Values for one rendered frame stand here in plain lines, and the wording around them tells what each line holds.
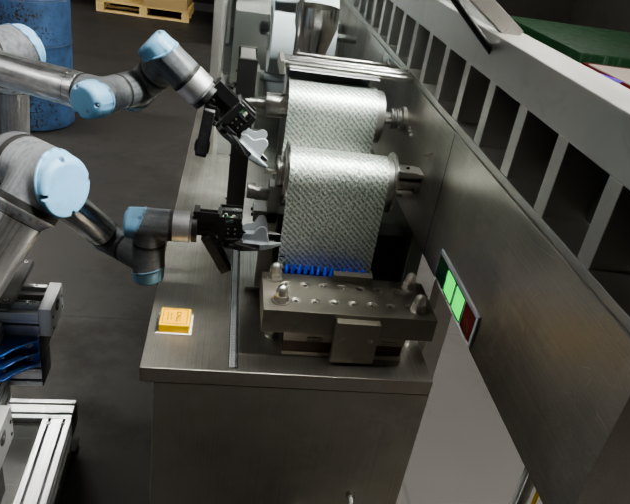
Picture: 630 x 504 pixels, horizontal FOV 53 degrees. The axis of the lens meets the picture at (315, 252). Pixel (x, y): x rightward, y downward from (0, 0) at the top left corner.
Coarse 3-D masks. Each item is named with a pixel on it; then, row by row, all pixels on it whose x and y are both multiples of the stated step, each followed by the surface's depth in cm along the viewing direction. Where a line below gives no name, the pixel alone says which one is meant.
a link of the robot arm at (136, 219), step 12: (132, 216) 144; (144, 216) 145; (156, 216) 145; (168, 216) 146; (132, 228) 145; (144, 228) 145; (156, 228) 145; (168, 228) 146; (144, 240) 146; (156, 240) 147; (168, 240) 148
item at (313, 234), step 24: (288, 216) 150; (312, 216) 151; (336, 216) 151; (360, 216) 152; (288, 240) 153; (312, 240) 154; (336, 240) 155; (360, 240) 155; (312, 264) 157; (336, 264) 158; (360, 264) 159
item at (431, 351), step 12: (432, 288) 187; (432, 300) 187; (444, 300) 183; (444, 312) 185; (444, 324) 188; (444, 336) 190; (420, 348) 194; (432, 348) 192; (432, 360) 194; (432, 372) 196
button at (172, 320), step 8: (168, 312) 151; (176, 312) 151; (184, 312) 152; (160, 320) 148; (168, 320) 148; (176, 320) 148; (184, 320) 149; (160, 328) 147; (168, 328) 147; (176, 328) 147; (184, 328) 147
